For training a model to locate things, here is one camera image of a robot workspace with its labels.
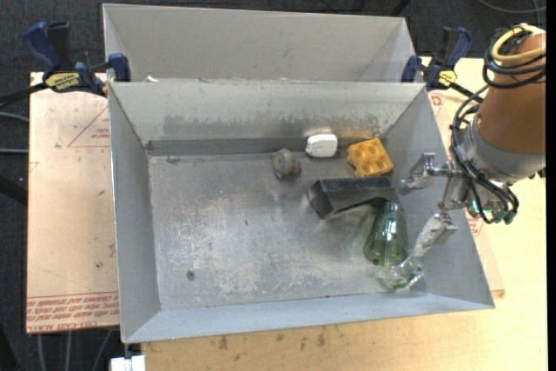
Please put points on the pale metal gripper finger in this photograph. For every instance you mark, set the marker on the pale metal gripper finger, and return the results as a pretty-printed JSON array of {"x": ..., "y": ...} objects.
[
  {"x": 418, "y": 178},
  {"x": 436, "y": 231}
]

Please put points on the clear green glass cup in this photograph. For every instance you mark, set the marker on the clear green glass cup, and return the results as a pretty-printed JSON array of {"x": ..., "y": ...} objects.
[{"x": 386, "y": 236}]

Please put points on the yellow holed sponge block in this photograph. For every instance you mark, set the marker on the yellow holed sponge block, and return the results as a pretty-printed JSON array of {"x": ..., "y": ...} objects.
[{"x": 370, "y": 158}]

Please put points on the clear glass object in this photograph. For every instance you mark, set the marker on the clear glass object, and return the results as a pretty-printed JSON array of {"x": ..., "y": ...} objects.
[{"x": 399, "y": 276}]

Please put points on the grey metal rectangular tube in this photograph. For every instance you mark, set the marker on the grey metal rectangular tube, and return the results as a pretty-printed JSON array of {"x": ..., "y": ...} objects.
[{"x": 334, "y": 193}]

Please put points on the white oval plastic object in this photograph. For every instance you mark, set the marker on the white oval plastic object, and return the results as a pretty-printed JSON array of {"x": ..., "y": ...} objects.
[{"x": 321, "y": 144}]

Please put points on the small grey round object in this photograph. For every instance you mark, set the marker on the small grey round object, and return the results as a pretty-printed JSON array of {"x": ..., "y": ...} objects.
[{"x": 284, "y": 163}]

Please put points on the grey metal bin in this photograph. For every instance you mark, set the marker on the grey metal bin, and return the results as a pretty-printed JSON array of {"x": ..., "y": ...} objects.
[{"x": 234, "y": 230}]

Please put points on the brown cardboard board red print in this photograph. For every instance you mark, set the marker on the brown cardboard board red print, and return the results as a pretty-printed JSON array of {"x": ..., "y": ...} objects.
[{"x": 69, "y": 195}]

